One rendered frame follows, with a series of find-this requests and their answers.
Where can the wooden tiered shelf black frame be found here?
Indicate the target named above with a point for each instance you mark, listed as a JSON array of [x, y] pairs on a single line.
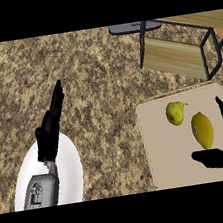
[[176, 55]]

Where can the dark grey flat appliance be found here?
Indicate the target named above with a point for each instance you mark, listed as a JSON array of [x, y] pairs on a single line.
[[131, 27]]

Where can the white round plate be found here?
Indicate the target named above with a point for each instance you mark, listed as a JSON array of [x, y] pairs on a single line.
[[66, 170]]

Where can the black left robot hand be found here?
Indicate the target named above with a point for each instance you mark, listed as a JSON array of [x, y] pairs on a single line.
[[48, 133]]

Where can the yellow-green pear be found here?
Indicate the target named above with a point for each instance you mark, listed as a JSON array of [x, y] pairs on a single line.
[[175, 113]]

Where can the yellow lemon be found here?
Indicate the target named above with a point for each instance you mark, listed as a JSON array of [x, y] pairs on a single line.
[[203, 130]]

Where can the beige tray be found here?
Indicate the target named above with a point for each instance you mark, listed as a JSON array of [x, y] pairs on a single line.
[[172, 155]]

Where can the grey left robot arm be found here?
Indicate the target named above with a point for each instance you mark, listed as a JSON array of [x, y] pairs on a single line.
[[41, 189]]

